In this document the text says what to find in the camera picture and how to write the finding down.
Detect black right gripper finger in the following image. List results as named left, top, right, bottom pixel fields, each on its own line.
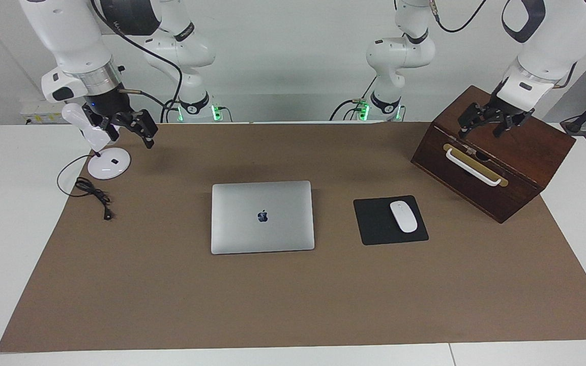
left=138, top=109, right=159, bottom=149
left=82, top=103, right=121, bottom=143

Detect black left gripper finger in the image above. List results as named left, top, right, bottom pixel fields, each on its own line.
left=493, top=115, right=523, bottom=138
left=457, top=103, right=494, bottom=139

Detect silver laptop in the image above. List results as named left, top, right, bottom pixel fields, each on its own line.
left=211, top=180, right=315, bottom=255

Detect dark wooden box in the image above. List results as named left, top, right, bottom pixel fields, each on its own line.
left=411, top=85, right=576, bottom=224

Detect white desk lamp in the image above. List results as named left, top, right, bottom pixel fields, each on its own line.
left=62, top=103, right=132, bottom=180

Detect white power strip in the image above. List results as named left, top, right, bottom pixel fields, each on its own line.
left=20, top=99, right=65, bottom=125

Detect white computer mouse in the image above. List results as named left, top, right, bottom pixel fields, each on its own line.
left=390, top=201, right=419, bottom=233

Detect black mouse pad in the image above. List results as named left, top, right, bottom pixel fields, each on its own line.
left=353, top=195, right=429, bottom=246

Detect brown table mat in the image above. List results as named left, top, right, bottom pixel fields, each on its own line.
left=0, top=122, right=586, bottom=353

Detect gold handle plate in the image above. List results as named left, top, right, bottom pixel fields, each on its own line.
left=443, top=144, right=509, bottom=188

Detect white box handle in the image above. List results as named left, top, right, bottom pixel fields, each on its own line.
left=446, top=148, right=502, bottom=187

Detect black lamp power cable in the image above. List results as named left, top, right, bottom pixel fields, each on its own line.
left=57, top=154, right=113, bottom=221

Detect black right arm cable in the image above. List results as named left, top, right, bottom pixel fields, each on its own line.
left=90, top=0, right=184, bottom=123

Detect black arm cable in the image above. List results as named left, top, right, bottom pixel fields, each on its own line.
left=428, top=0, right=487, bottom=34
left=90, top=0, right=184, bottom=123

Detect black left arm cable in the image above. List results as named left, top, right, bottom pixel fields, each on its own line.
left=428, top=0, right=487, bottom=34

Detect black base cables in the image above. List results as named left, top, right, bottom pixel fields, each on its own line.
left=330, top=76, right=375, bottom=121

